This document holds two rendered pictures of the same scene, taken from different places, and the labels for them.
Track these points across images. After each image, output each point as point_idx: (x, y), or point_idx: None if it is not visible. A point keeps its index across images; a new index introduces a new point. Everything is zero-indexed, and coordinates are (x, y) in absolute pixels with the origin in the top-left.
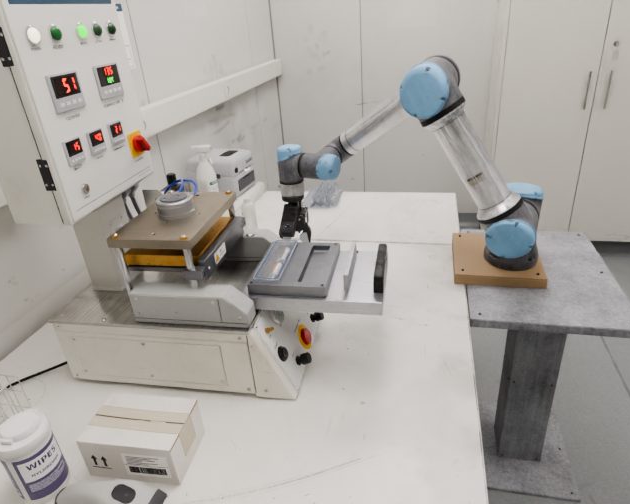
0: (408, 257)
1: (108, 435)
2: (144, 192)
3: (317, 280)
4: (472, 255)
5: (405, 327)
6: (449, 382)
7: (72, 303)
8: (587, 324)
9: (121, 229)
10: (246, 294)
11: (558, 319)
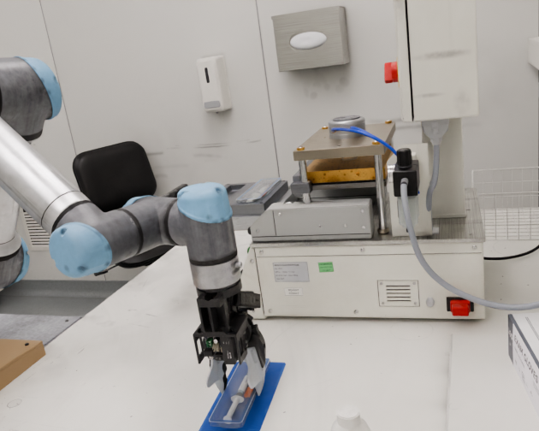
0: (50, 403)
1: None
2: (423, 146)
3: (229, 194)
4: None
5: (151, 307)
6: (152, 275)
7: (470, 195)
8: None
9: (390, 125)
10: (290, 189)
11: (6, 318)
